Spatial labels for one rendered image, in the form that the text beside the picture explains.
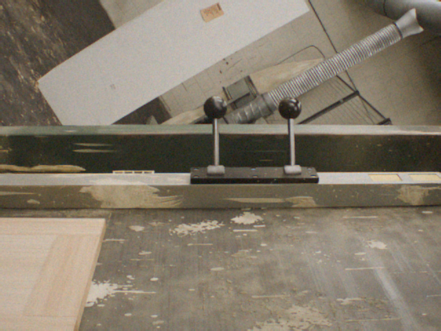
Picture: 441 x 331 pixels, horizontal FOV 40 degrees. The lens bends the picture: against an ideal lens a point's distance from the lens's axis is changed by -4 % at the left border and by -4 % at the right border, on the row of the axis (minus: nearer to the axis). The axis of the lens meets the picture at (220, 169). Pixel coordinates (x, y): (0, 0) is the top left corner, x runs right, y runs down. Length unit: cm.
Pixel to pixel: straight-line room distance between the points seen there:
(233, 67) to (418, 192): 820
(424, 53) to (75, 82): 615
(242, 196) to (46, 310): 40
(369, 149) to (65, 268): 69
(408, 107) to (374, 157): 854
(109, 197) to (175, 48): 373
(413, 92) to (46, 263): 913
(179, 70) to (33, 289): 402
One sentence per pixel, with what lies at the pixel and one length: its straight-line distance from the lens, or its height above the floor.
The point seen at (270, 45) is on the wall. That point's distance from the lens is 916.
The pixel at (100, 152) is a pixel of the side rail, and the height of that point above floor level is 119.
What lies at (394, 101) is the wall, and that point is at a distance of 969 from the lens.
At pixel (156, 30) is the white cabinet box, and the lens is 466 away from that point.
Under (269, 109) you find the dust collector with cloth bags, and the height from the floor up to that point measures 138.
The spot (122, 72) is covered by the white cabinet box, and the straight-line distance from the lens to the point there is 473.
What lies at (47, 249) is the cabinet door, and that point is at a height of 118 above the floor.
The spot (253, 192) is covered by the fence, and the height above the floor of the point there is 143.
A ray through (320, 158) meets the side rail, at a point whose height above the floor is 155.
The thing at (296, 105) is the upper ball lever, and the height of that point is 156.
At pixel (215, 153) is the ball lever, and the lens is 98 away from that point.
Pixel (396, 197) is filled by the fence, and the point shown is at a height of 163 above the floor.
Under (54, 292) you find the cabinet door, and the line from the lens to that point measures 74.
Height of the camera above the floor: 154
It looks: 8 degrees down
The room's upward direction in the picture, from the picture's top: 61 degrees clockwise
